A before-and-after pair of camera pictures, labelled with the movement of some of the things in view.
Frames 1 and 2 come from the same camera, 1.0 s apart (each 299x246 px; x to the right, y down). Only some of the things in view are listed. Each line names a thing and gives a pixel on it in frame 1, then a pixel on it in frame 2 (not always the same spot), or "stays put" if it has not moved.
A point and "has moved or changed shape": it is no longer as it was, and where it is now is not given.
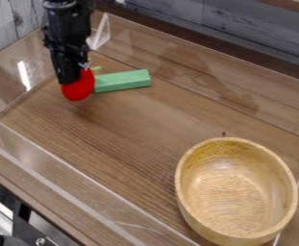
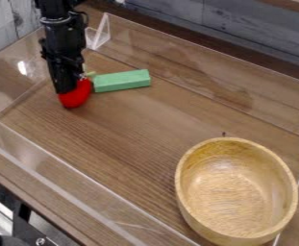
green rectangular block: [120, 81] stays put
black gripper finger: [84, 64] to [83, 75]
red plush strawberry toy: [80, 89] has moved or changed shape
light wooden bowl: [236, 191] stays put
